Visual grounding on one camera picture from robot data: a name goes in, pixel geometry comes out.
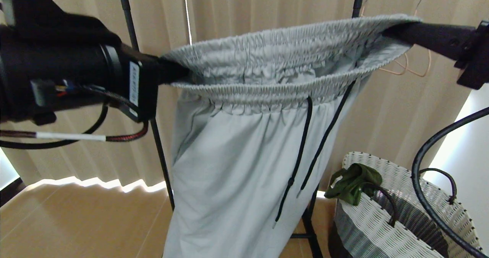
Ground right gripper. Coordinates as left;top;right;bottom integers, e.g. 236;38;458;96
454;19;489;90

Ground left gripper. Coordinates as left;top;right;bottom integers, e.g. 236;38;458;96
0;24;160;124

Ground pink clothes hanger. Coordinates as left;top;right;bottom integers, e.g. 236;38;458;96
359;0;409;76
404;0;432;78

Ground green garment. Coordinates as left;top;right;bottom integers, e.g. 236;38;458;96
325;163;383;206

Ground pale grey shorts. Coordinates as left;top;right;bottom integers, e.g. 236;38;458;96
162;14;423;258

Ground white laundry basket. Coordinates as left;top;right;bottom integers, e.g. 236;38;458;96
334;151;483;258

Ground window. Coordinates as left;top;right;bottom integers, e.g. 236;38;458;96
0;147;24;208

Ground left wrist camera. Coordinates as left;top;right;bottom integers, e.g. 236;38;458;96
0;0;123;48

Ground red braided cable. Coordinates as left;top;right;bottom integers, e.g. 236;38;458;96
0;119;150;143

